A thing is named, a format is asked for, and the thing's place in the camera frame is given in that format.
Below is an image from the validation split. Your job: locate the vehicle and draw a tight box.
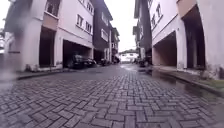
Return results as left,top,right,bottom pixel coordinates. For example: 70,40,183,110
137,56,153,68
87,58,98,68

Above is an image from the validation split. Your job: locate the grey brick paved road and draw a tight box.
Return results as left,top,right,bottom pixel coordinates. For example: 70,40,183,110
0,62,224,128

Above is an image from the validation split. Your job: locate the white building with dark roof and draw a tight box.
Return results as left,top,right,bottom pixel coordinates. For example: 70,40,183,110
118,49,140,64

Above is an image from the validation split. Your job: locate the white building with carport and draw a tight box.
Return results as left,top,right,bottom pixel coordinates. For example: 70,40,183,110
147,0,224,80

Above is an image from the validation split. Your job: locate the dark brown building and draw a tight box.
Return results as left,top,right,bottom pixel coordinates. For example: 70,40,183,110
90,0,114,65

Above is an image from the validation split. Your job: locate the concrete kerb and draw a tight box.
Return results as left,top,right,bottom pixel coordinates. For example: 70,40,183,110
15,67,79,81
156,68,224,98

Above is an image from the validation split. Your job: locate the grass strip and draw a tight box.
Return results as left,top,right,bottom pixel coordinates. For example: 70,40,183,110
197,77,224,90

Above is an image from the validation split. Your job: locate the dark car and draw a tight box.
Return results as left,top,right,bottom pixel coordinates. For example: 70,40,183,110
66,53,90,70

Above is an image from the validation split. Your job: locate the white and pink building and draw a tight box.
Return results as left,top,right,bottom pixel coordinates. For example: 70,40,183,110
2,0,95,73

